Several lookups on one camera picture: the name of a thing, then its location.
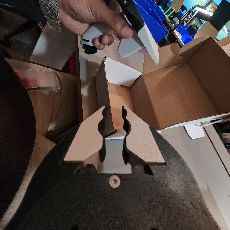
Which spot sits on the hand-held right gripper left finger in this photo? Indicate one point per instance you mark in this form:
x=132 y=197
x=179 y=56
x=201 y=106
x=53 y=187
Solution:
x=86 y=143

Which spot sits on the black cylinder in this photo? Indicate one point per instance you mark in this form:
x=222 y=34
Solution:
x=221 y=14

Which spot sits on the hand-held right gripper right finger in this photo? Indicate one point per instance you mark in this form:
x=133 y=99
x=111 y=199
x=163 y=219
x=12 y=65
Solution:
x=143 y=143

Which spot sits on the small blue crate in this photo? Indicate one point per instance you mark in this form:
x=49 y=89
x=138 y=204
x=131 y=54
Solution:
x=186 y=34

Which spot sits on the brown cardboard box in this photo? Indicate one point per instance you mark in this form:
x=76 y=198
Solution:
x=206 y=31
x=170 y=93

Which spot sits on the brown paper bag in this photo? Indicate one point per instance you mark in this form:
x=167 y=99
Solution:
x=53 y=107

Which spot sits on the dark knit sweater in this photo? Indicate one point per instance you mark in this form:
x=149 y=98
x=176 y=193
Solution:
x=14 y=125

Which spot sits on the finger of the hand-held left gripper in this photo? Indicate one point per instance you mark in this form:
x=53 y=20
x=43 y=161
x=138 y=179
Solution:
x=150 y=43

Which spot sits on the white desktop sign stand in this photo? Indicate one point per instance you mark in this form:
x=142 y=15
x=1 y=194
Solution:
x=195 y=131

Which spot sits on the silver mesh watch band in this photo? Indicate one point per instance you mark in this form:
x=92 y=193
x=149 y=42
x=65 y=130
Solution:
x=51 y=16

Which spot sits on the blue plastic bin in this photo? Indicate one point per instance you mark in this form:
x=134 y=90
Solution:
x=154 y=19

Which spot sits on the person's left hand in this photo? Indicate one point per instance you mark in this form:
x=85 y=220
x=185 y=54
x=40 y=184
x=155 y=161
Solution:
x=89 y=12

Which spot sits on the grey cardboard sheet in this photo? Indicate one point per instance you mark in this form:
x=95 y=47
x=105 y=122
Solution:
x=52 y=46

